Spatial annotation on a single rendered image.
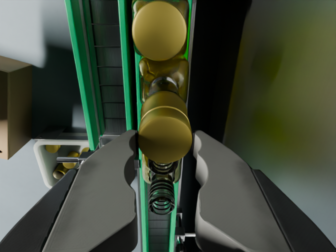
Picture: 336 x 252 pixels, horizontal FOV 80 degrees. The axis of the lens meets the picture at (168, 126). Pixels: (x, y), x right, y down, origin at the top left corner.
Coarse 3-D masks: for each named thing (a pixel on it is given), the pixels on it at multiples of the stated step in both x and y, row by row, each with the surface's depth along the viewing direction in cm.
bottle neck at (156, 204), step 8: (152, 176) 25; (160, 176) 24; (168, 176) 25; (152, 184) 24; (160, 184) 23; (168, 184) 23; (152, 192) 23; (160, 192) 22; (168, 192) 22; (152, 200) 22; (160, 200) 24; (168, 200) 22; (152, 208) 22; (160, 208) 23; (168, 208) 22
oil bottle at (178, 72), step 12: (144, 60) 21; (168, 60) 21; (180, 60) 22; (144, 72) 21; (156, 72) 20; (168, 72) 20; (180, 72) 21; (144, 84) 21; (180, 84) 21; (144, 96) 22; (180, 96) 22
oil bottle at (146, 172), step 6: (144, 156) 26; (144, 162) 26; (180, 162) 27; (144, 168) 27; (180, 168) 27; (144, 174) 27; (174, 174) 27; (180, 174) 29; (144, 180) 28; (174, 180) 27
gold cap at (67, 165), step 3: (69, 153) 62; (72, 153) 61; (75, 153) 62; (78, 153) 63; (66, 156) 61; (69, 156) 60; (72, 156) 60; (75, 156) 61; (63, 162) 59; (66, 162) 59; (69, 162) 59; (72, 162) 59; (63, 165) 60; (66, 165) 60; (69, 165) 60; (72, 165) 60
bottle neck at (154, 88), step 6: (156, 78) 20; (162, 78) 20; (168, 78) 20; (156, 84) 18; (162, 84) 18; (168, 84) 18; (174, 84) 20; (150, 90) 18; (156, 90) 17; (162, 90) 16; (168, 90) 16; (174, 90) 17
